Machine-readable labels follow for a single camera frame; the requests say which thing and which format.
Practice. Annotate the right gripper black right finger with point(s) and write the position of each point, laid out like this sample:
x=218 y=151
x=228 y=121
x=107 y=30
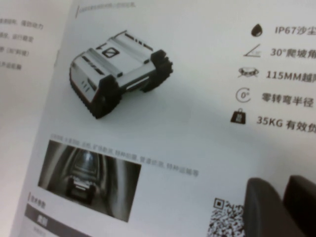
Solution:
x=303 y=209

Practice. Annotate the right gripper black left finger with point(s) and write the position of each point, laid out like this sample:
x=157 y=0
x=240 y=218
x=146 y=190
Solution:
x=266 y=212

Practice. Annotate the white printed book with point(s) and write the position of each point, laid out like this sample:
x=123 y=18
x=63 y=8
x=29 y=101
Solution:
x=172 y=111

